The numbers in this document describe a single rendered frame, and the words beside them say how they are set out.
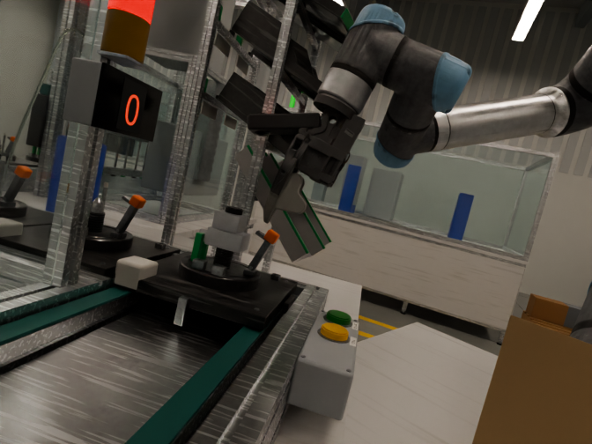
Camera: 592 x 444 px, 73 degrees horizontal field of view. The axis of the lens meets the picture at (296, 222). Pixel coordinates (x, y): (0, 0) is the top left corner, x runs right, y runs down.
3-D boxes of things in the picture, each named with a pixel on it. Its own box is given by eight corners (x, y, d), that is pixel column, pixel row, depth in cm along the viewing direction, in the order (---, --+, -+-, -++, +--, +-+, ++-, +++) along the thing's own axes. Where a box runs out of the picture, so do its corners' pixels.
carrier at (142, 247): (179, 258, 83) (191, 200, 82) (102, 282, 60) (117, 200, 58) (79, 230, 87) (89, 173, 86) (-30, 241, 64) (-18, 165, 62)
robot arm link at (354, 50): (415, 13, 56) (360, -9, 58) (377, 83, 57) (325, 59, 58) (410, 40, 64) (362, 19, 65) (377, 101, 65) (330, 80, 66)
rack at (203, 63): (271, 275, 124) (333, 12, 116) (231, 307, 88) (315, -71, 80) (210, 257, 127) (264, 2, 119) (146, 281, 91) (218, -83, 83)
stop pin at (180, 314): (185, 324, 57) (191, 298, 57) (181, 327, 56) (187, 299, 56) (176, 321, 58) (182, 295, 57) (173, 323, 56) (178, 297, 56)
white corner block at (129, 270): (154, 286, 63) (159, 262, 63) (138, 292, 58) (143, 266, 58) (129, 278, 64) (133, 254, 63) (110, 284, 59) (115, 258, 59)
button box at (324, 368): (351, 354, 67) (359, 319, 67) (341, 423, 47) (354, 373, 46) (311, 342, 68) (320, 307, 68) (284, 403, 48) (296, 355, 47)
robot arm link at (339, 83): (328, 61, 58) (329, 79, 66) (313, 89, 58) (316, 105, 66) (373, 84, 57) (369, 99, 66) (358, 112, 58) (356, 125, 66)
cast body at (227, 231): (247, 250, 70) (255, 211, 69) (239, 254, 66) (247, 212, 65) (203, 238, 71) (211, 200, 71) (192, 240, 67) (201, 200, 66)
